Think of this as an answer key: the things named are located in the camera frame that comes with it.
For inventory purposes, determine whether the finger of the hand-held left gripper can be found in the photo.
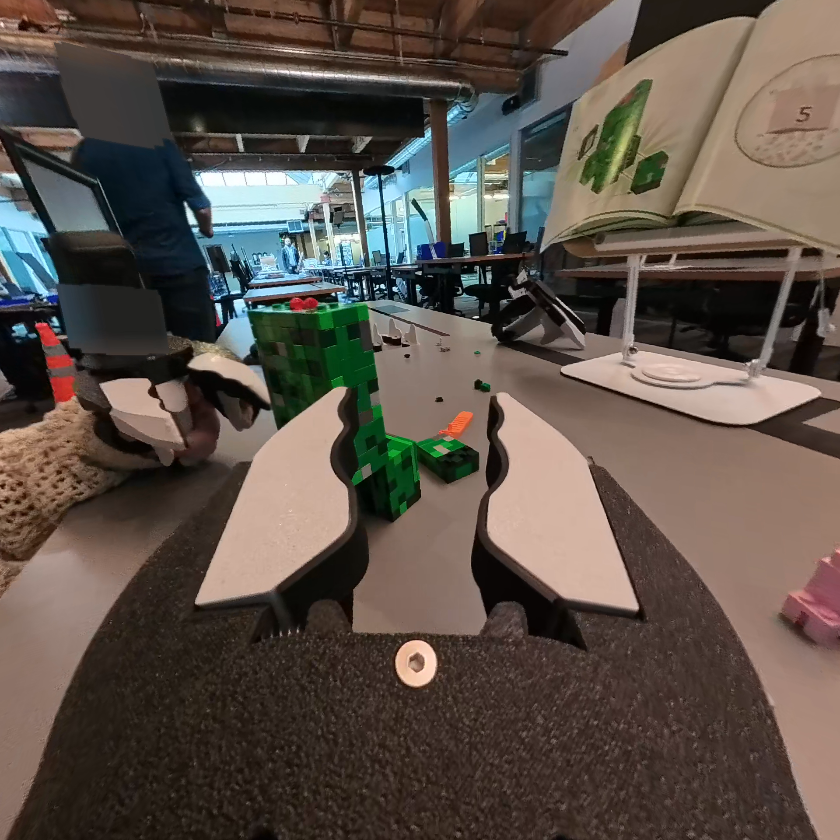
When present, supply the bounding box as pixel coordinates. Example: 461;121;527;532
185;352;273;432
98;377;193;469

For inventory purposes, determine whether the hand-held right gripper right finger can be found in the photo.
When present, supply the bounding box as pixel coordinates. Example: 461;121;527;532
472;391;642;618

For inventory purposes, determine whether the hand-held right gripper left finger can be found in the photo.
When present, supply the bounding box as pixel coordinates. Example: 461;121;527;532
194;386;370;632

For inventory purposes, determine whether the green lego creeper figure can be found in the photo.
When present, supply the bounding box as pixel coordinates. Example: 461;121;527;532
247;297;422;524

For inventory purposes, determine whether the person's left forearm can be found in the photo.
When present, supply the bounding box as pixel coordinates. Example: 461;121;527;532
0;394;165;562

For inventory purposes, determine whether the white lego piece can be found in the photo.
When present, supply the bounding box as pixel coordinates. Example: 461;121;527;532
369;319;425;348

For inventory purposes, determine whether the pink lego pig figure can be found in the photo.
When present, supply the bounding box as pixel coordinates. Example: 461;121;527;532
780;545;840;645

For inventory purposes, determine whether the person's left hand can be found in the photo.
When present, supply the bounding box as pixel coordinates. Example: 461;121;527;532
176;384;222;468

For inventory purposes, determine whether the orange traffic cone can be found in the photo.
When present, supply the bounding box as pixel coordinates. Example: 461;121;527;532
34;322;77;404

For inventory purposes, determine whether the wooden desk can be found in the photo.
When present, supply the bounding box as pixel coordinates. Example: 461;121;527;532
248;272;324;291
243;282;347;311

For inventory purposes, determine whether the black framed whiteboard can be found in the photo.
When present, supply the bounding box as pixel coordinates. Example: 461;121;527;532
0;128;126;237

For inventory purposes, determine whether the white book stand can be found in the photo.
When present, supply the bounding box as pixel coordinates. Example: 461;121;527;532
561;226;840;427

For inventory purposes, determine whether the spare hand-held gripper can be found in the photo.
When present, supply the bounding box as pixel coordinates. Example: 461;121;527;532
491;268;588;350

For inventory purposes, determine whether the black floor lamp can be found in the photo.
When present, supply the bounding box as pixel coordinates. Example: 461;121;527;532
363;164;396;266

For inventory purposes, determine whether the open instruction booklet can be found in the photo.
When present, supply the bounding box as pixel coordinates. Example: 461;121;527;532
540;0;840;253

